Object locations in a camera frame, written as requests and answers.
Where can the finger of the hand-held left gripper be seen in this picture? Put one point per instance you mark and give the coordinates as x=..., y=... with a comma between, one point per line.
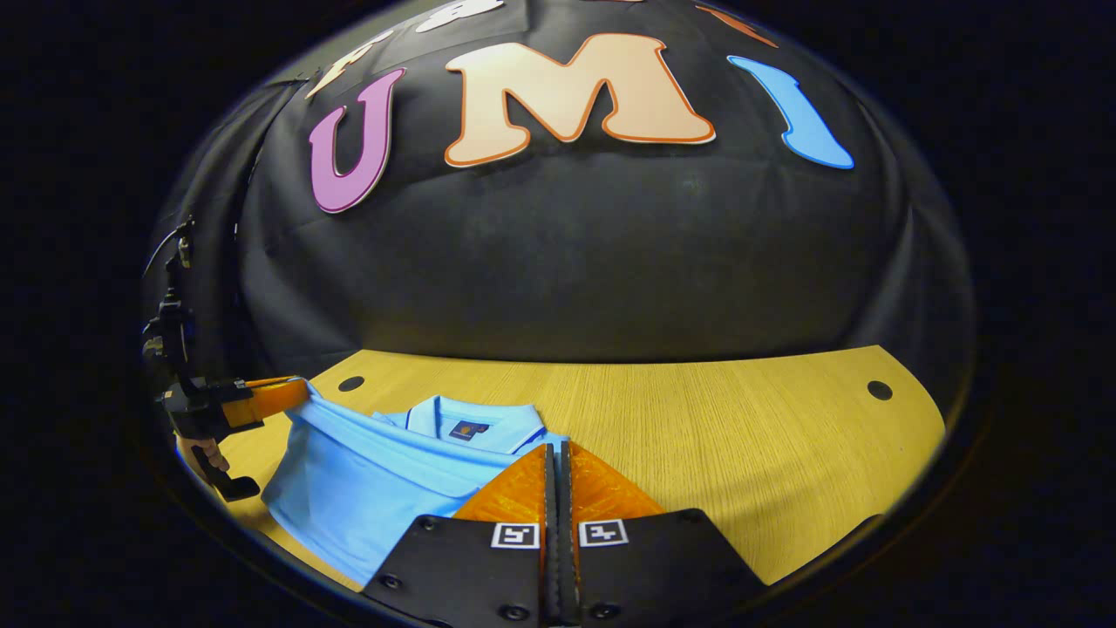
x=275, y=397

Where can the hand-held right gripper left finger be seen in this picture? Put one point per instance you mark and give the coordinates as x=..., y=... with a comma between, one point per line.
x=462, y=567

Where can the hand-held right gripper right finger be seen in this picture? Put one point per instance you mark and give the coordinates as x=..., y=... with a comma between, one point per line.
x=654, y=567

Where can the light blue T-shirt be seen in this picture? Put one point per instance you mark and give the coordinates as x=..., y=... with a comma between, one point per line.
x=366, y=488

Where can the black round table grommet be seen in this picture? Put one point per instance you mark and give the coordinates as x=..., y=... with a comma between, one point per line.
x=351, y=383
x=880, y=390

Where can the black backdrop cloth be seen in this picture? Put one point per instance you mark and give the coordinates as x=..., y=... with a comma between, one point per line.
x=567, y=262

